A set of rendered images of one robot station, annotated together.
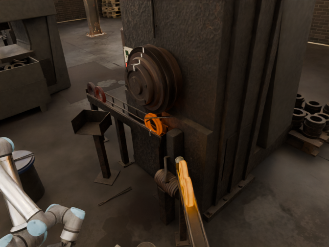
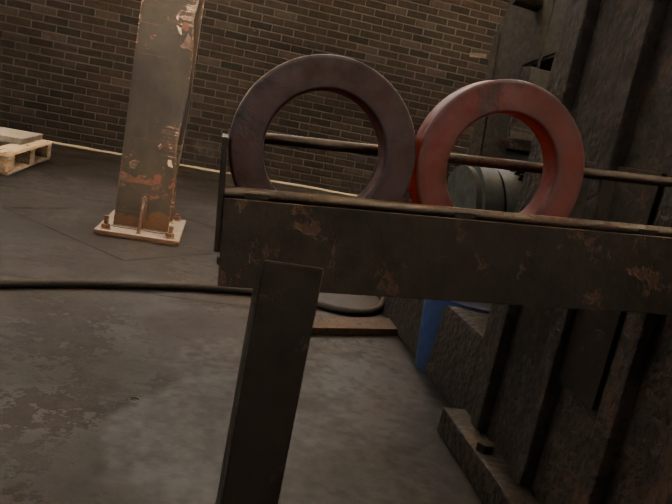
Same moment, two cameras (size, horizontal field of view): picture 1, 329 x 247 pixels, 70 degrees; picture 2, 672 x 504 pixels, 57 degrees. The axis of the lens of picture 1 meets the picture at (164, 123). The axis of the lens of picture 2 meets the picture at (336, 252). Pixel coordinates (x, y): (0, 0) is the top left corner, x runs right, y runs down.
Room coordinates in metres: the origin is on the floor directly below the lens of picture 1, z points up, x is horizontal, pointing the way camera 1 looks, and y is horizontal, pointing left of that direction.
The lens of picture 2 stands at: (2.07, 1.32, 0.70)
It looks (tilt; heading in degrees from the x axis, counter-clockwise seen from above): 11 degrees down; 297
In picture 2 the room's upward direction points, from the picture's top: 11 degrees clockwise
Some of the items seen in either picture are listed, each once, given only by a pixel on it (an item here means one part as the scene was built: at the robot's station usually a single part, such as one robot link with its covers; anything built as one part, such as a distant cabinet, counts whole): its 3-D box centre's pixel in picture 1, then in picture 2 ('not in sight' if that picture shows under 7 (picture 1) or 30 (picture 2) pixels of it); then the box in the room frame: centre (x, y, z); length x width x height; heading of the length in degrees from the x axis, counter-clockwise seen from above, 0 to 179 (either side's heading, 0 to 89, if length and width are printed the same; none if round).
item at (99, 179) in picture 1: (98, 148); not in sight; (1.76, 0.63, 0.36); 0.26 x 0.20 x 0.72; 74
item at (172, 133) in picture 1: (175, 144); not in sight; (1.36, -0.07, 0.68); 0.11 x 0.08 x 0.24; 129
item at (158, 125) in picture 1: (152, 124); not in sight; (1.54, 0.09, 0.75); 0.18 x 0.03 x 0.18; 40
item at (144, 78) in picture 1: (138, 85); not in sight; (1.47, 0.16, 1.12); 0.28 x 0.06 x 0.28; 39
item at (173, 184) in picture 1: (170, 201); not in sight; (1.20, -0.02, 0.27); 0.22 x 0.13 x 0.53; 39
